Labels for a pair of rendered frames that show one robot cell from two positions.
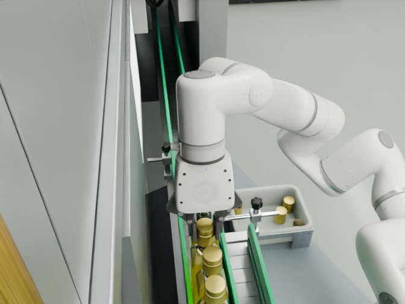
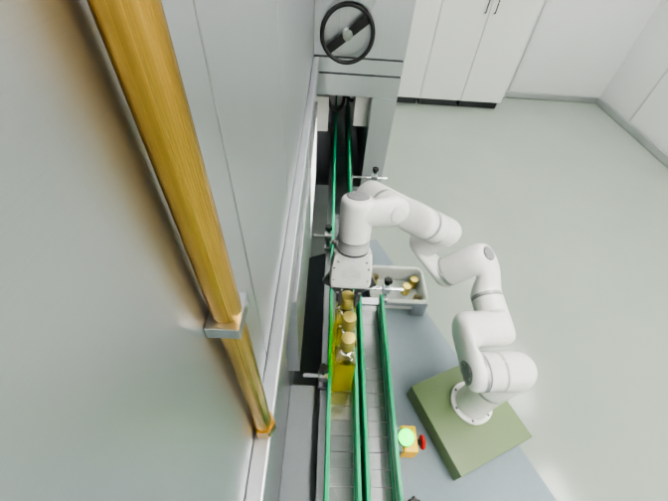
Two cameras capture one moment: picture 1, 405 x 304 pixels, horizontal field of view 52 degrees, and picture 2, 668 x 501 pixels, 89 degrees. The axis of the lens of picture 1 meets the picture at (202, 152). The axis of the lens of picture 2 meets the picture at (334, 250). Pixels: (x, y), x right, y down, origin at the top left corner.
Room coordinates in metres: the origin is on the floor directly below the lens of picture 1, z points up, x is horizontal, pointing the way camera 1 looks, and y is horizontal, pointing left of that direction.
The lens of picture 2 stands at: (-0.03, 0.00, 1.89)
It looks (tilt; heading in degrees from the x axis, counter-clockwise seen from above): 48 degrees down; 5
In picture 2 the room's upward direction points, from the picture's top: 5 degrees clockwise
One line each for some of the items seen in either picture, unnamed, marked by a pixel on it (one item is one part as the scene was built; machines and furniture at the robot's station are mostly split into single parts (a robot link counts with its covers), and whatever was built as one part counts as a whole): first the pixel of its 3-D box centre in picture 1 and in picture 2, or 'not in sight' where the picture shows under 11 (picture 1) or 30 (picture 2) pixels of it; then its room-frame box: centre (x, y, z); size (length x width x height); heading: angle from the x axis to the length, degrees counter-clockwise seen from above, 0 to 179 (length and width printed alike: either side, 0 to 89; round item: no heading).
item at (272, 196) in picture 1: (266, 217); (395, 289); (0.81, -0.19, 0.80); 0.22 x 0.17 x 0.09; 97
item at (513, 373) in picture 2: not in sight; (501, 375); (0.39, -0.42, 1.06); 0.13 x 0.10 x 0.16; 103
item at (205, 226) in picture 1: (205, 231); (347, 300); (0.48, 0.00, 1.15); 0.04 x 0.04 x 0.04
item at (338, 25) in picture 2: not in sight; (347, 33); (1.47, 0.14, 1.49); 0.21 x 0.05 x 0.21; 97
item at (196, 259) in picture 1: (204, 279); (342, 330); (0.48, 0.00, 0.99); 0.06 x 0.06 x 0.21; 7
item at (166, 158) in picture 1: (160, 162); (322, 238); (0.89, 0.12, 0.94); 0.07 x 0.04 x 0.13; 97
